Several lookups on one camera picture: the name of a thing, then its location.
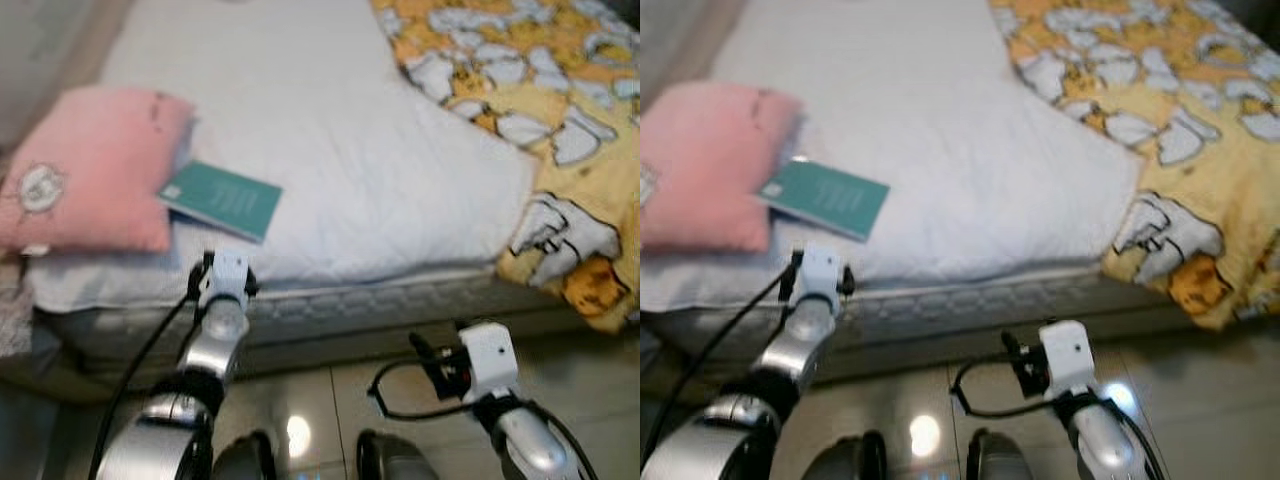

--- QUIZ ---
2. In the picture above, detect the paperback book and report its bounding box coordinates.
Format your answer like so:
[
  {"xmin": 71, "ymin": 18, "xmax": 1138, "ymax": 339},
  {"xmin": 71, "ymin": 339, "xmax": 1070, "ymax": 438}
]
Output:
[
  {"xmin": 757, "ymin": 160, "xmax": 891, "ymax": 243},
  {"xmin": 157, "ymin": 160, "xmax": 284, "ymax": 244}
]

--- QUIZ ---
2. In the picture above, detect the robot right leg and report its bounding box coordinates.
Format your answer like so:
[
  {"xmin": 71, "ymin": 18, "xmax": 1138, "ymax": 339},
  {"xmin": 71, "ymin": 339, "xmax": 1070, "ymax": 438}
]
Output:
[
  {"xmin": 965, "ymin": 428, "xmax": 1036, "ymax": 480},
  {"xmin": 355, "ymin": 430, "xmax": 441, "ymax": 480}
]

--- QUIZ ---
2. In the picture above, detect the robot leg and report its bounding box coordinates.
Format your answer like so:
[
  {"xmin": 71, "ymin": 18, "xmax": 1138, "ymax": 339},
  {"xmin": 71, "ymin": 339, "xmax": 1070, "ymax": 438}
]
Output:
[
  {"xmin": 965, "ymin": 428, "xmax": 1036, "ymax": 480},
  {"xmin": 210, "ymin": 430, "xmax": 279, "ymax": 480},
  {"xmin": 800, "ymin": 430, "xmax": 886, "ymax": 480},
  {"xmin": 355, "ymin": 430, "xmax": 441, "ymax": 480}
]

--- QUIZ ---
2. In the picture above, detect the robot left leg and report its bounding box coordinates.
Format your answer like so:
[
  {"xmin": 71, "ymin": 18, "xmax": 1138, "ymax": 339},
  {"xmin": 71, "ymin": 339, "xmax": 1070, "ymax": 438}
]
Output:
[
  {"xmin": 800, "ymin": 430, "xmax": 886, "ymax": 480},
  {"xmin": 210, "ymin": 430, "xmax": 279, "ymax": 480}
]

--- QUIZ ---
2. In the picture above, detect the bed with white mattress cover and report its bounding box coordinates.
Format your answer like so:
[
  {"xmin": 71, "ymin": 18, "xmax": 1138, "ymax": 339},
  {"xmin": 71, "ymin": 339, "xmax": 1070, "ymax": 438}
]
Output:
[
  {"xmin": 640, "ymin": 0, "xmax": 1280, "ymax": 386},
  {"xmin": 25, "ymin": 0, "xmax": 641, "ymax": 401}
]

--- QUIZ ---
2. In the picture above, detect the yellow cartoon print blanket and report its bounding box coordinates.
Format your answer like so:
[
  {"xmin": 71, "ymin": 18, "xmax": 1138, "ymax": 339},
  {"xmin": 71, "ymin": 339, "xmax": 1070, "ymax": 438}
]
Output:
[
  {"xmin": 988, "ymin": 0, "xmax": 1280, "ymax": 333},
  {"xmin": 370, "ymin": 0, "xmax": 641, "ymax": 334}
]

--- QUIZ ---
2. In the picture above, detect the pink pillow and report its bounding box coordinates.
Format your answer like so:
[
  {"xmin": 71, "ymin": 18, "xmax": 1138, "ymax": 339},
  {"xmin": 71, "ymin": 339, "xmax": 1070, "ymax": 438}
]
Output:
[
  {"xmin": 640, "ymin": 80, "xmax": 804, "ymax": 254},
  {"xmin": 0, "ymin": 85, "xmax": 196, "ymax": 256}
]

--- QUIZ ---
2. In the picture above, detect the grey fuzzy cloth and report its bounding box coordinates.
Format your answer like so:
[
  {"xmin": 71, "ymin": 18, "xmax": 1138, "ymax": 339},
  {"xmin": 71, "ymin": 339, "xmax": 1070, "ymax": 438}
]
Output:
[{"xmin": 0, "ymin": 250, "xmax": 41, "ymax": 361}]

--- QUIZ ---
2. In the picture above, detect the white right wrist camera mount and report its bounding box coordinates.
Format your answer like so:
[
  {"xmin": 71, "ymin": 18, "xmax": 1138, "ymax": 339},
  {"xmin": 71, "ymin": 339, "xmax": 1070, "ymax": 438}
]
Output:
[
  {"xmin": 458, "ymin": 320, "xmax": 521, "ymax": 401},
  {"xmin": 1038, "ymin": 320, "xmax": 1096, "ymax": 396}
]

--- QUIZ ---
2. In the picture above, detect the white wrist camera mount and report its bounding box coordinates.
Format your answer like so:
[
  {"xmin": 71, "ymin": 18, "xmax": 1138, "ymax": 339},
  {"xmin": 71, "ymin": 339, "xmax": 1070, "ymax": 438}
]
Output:
[
  {"xmin": 800, "ymin": 245, "xmax": 846, "ymax": 301},
  {"xmin": 458, "ymin": 320, "xmax": 521, "ymax": 401},
  {"xmin": 1038, "ymin": 320, "xmax": 1096, "ymax": 396},
  {"xmin": 205, "ymin": 250, "xmax": 251, "ymax": 306}
]

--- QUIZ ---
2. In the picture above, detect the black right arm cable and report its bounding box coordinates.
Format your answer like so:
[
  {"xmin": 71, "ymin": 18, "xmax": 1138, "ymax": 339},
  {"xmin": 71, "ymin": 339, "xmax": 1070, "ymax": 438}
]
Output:
[
  {"xmin": 948, "ymin": 355, "xmax": 1071, "ymax": 419},
  {"xmin": 367, "ymin": 358, "xmax": 491, "ymax": 421}
]

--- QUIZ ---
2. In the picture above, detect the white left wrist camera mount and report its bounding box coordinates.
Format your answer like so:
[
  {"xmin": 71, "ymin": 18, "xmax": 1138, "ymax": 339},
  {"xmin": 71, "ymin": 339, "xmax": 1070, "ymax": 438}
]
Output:
[
  {"xmin": 800, "ymin": 245, "xmax": 846, "ymax": 301},
  {"xmin": 205, "ymin": 250, "xmax": 251, "ymax": 306}
]

